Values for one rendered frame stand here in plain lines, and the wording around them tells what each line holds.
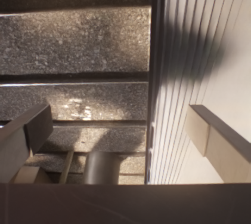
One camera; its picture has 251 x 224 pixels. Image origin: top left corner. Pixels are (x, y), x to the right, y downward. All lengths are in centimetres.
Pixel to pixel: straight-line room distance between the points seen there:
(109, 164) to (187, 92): 21
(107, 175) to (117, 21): 28
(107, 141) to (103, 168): 5
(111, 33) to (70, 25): 5
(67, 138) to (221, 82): 31
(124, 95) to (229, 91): 20
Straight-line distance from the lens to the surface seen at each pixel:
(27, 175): 52
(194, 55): 32
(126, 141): 36
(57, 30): 24
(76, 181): 56
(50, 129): 17
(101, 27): 22
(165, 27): 28
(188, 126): 16
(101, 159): 39
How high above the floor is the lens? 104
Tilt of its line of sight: 48 degrees down
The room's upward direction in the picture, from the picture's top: 177 degrees counter-clockwise
